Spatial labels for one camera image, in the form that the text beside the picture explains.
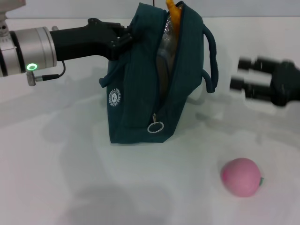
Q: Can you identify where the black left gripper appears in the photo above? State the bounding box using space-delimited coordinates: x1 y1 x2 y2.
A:
49 18 138 62

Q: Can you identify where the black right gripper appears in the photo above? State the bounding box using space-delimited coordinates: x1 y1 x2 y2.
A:
230 56 300 107

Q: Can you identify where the yellow toy banana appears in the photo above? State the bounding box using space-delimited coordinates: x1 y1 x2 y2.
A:
165 0 182 39

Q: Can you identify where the dark teal fabric bag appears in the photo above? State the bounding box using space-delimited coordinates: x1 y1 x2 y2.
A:
98 1 218 146

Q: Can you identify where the pink toy peach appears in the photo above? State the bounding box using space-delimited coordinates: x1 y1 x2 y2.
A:
221 157 265 198

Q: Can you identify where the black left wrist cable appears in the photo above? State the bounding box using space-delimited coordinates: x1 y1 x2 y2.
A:
25 60 66 87

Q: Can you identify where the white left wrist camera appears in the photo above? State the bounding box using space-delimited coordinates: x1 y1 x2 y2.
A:
0 0 26 43

